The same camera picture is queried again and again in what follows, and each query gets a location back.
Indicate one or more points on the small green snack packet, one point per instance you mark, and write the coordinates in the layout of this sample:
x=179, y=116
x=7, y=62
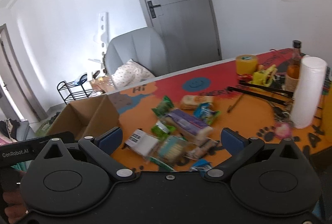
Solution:
x=162, y=131

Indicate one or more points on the yellow tape roll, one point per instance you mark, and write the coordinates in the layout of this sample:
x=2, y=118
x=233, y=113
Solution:
x=246, y=64

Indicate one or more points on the yellow green plastic toy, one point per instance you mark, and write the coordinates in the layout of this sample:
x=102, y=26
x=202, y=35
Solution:
x=264, y=76

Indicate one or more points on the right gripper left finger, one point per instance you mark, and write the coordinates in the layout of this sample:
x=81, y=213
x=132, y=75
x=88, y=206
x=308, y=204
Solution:
x=99, y=150

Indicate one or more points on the white perforated board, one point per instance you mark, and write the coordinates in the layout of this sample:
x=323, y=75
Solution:
x=102, y=38

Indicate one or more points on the white labelled snack package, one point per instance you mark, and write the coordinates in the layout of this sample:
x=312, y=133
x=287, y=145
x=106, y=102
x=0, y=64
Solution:
x=141, y=142

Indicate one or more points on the colourful cartoon table mat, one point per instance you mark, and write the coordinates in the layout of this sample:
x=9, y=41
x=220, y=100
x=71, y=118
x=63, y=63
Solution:
x=250, y=117

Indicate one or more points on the green striped stick packet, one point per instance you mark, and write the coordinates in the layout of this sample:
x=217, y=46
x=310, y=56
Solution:
x=162, y=166

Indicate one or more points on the brown cardboard box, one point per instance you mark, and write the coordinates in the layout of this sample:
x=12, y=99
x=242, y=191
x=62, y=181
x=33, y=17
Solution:
x=87, y=117

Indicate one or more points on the brown paper bag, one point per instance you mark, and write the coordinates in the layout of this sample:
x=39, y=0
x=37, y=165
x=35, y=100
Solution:
x=103, y=84

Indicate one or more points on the brown glass bottle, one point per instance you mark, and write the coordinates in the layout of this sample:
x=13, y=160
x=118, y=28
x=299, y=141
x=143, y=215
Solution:
x=293, y=71

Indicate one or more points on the grey armchair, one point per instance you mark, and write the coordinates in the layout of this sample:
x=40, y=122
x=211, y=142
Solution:
x=144, y=46

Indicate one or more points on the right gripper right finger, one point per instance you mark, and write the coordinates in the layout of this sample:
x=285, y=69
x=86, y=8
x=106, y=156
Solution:
x=242, y=150

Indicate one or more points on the white paper towel roll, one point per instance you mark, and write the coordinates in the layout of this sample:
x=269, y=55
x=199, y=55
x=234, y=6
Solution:
x=309, y=90

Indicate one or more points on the black door handle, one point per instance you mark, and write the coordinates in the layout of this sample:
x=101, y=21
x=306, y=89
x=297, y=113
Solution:
x=152, y=7

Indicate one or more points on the black wire shoe rack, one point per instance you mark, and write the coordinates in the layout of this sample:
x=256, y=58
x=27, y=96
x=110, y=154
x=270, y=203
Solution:
x=74, y=90

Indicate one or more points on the grey door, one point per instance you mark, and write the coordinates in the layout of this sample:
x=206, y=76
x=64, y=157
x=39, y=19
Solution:
x=188, y=29

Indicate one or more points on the blue wrapper snack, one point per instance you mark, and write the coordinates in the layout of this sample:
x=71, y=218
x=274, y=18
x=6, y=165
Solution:
x=201, y=166

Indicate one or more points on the blue snack packet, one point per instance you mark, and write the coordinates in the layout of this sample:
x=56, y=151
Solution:
x=205, y=113

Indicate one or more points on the purple bread package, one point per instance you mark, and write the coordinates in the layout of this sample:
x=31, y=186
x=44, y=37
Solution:
x=190, y=127

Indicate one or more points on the white dotted pillow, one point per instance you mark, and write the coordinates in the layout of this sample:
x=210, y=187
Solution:
x=130, y=73

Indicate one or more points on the pink fluffy keychain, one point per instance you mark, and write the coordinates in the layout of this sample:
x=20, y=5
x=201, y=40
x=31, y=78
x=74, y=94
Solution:
x=283, y=130

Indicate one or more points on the orange biscuit packet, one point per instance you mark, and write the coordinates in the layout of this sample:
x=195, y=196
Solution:
x=191, y=102

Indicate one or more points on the teal cracker package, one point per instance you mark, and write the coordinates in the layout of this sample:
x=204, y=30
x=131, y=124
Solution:
x=171, y=150

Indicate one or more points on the black rod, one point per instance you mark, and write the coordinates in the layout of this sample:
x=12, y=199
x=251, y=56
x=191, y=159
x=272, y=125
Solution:
x=266, y=88
x=261, y=96

